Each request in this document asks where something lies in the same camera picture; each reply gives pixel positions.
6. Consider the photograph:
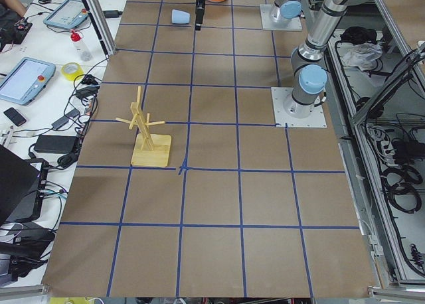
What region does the black smartphone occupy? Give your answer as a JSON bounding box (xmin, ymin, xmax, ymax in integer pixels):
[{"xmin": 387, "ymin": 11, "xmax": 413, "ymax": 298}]
[{"xmin": 3, "ymin": 108, "xmax": 27, "ymax": 126}]

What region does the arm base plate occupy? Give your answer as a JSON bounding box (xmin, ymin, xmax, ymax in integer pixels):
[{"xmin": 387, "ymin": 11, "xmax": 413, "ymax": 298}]
[
  {"xmin": 271, "ymin": 87, "xmax": 327, "ymax": 128},
  {"xmin": 260, "ymin": 1, "xmax": 302, "ymax": 31}
]

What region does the yellow tape roll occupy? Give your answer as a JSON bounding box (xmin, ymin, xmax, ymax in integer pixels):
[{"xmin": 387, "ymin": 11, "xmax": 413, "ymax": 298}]
[{"xmin": 61, "ymin": 62, "xmax": 84, "ymax": 81}]

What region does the black laptop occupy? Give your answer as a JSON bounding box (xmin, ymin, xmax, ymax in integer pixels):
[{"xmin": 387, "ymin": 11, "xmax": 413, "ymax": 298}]
[{"xmin": 1, "ymin": 147, "xmax": 48, "ymax": 224}]

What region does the teach pendant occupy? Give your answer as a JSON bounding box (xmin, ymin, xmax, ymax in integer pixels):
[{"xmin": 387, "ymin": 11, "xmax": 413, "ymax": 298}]
[
  {"xmin": 1, "ymin": 57, "xmax": 56, "ymax": 105},
  {"xmin": 43, "ymin": 0, "xmax": 88, "ymax": 30}
]

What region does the light blue cup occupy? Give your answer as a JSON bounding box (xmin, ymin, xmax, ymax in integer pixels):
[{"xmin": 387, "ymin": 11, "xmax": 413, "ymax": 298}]
[{"xmin": 171, "ymin": 9, "xmax": 191, "ymax": 25}]

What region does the far teach pendant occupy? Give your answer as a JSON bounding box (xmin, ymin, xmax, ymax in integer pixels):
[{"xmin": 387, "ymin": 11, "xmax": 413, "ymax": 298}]
[{"xmin": 43, "ymin": 0, "xmax": 88, "ymax": 30}]

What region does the red capped squeeze bottle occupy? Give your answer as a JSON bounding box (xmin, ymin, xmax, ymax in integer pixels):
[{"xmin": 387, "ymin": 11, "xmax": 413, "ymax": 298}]
[{"xmin": 70, "ymin": 30, "xmax": 92, "ymax": 62}]

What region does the small black power brick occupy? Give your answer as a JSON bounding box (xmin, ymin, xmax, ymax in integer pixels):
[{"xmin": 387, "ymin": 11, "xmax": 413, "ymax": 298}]
[{"xmin": 103, "ymin": 10, "xmax": 122, "ymax": 19}]

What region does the aluminium frame post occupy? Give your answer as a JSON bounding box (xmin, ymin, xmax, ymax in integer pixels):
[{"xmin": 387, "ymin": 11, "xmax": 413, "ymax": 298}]
[{"xmin": 81, "ymin": 0, "xmax": 116, "ymax": 56}]

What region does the wooden cup rack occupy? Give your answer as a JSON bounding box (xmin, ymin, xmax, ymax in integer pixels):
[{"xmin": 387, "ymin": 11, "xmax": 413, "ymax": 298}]
[{"xmin": 116, "ymin": 86, "xmax": 172, "ymax": 167}]

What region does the black power adapter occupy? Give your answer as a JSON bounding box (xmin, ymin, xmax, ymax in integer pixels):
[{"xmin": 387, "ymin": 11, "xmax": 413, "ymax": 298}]
[{"xmin": 34, "ymin": 135, "xmax": 78, "ymax": 154}]

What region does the crumpled white cloth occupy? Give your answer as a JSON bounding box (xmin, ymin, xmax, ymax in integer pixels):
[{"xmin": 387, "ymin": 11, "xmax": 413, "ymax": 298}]
[{"xmin": 342, "ymin": 43, "xmax": 383, "ymax": 70}]

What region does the near teach pendant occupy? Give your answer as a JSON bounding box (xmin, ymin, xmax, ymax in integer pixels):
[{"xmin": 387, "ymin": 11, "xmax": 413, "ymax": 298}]
[{"xmin": 1, "ymin": 57, "xmax": 56, "ymax": 105}]

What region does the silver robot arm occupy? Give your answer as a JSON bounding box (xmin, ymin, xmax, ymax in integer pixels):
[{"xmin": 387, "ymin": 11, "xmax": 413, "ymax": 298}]
[
  {"xmin": 283, "ymin": 0, "xmax": 368, "ymax": 119},
  {"xmin": 271, "ymin": 0, "xmax": 301, "ymax": 23}
]

